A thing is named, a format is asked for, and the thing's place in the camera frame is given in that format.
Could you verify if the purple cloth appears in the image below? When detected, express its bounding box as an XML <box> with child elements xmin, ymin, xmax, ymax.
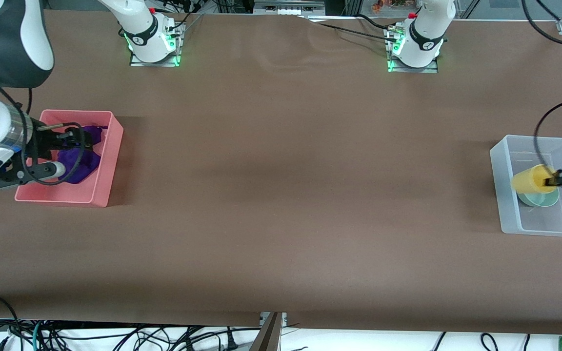
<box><xmin>56</xmin><ymin>125</ymin><xmax>109</xmax><ymax>185</ymax></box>

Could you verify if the light green bowl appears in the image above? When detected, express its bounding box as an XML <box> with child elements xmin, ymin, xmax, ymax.
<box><xmin>516</xmin><ymin>187</ymin><xmax>561</xmax><ymax>208</ymax></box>

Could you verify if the yellow cup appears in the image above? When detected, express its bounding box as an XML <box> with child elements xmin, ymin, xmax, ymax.
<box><xmin>511</xmin><ymin>164</ymin><xmax>558</xmax><ymax>195</ymax></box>

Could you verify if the pink plastic bin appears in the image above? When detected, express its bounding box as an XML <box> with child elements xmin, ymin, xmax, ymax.
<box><xmin>15</xmin><ymin>110</ymin><xmax>124</xmax><ymax>208</ymax></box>

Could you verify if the clear plastic bin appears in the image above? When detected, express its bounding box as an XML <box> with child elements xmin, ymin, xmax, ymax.
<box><xmin>489</xmin><ymin>135</ymin><xmax>562</xmax><ymax>238</ymax></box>

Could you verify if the white power strip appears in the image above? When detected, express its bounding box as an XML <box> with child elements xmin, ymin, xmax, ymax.
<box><xmin>254</xmin><ymin>0</ymin><xmax>326</xmax><ymax>16</ymax></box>

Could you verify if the brown table leg board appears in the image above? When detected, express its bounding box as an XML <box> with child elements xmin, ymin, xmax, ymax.
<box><xmin>249</xmin><ymin>312</ymin><xmax>282</xmax><ymax>351</ymax></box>

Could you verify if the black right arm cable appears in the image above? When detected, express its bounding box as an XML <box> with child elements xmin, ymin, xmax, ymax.
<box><xmin>0</xmin><ymin>56</ymin><xmax>87</xmax><ymax>187</ymax></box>

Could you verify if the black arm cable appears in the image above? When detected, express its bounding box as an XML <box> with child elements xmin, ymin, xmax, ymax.
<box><xmin>522</xmin><ymin>0</ymin><xmax>562</xmax><ymax>179</ymax></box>
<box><xmin>0</xmin><ymin>56</ymin><xmax>87</xmax><ymax>187</ymax></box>

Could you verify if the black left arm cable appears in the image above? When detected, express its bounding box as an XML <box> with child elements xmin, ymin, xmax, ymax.
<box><xmin>522</xmin><ymin>0</ymin><xmax>562</xmax><ymax>179</ymax></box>

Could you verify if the black base cable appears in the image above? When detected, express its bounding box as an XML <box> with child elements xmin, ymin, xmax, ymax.
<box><xmin>310</xmin><ymin>14</ymin><xmax>401</xmax><ymax>44</ymax></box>

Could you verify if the metal table bracket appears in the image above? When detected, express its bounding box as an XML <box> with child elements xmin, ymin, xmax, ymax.
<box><xmin>260</xmin><ymin>312</ymin><xmax>288</xmax><ymax>328</ymax></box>

